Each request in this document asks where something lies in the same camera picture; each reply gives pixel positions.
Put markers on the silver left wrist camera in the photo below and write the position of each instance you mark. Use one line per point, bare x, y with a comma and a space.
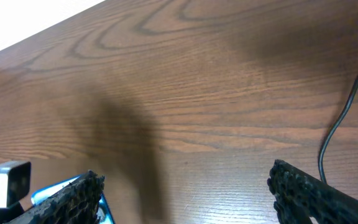
14, 182

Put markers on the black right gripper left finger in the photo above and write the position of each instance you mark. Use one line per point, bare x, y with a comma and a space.
76, 203

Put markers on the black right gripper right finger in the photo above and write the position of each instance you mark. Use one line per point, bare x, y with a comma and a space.
300, 197

